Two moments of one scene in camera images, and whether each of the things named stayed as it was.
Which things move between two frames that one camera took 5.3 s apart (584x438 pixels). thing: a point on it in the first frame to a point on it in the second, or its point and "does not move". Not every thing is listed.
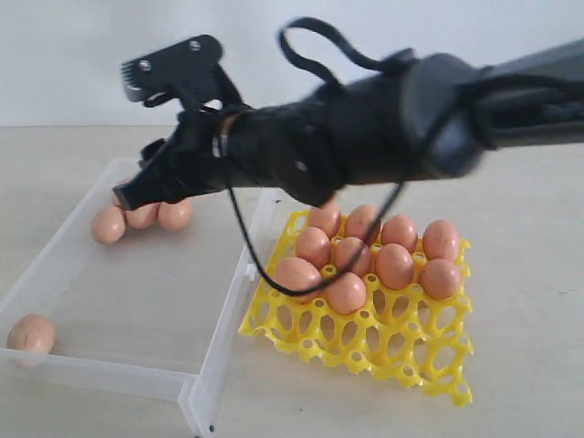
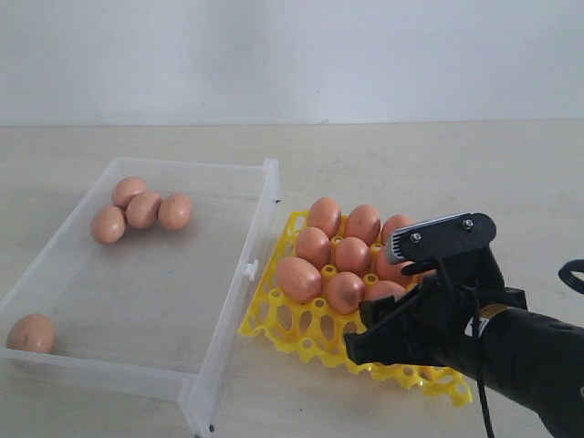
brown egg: x=314 y=245 does not move
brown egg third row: x=343 y=251 does not move
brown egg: x=142 y=216 does not move
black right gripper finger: x=142 y=188 to x=398 y=332
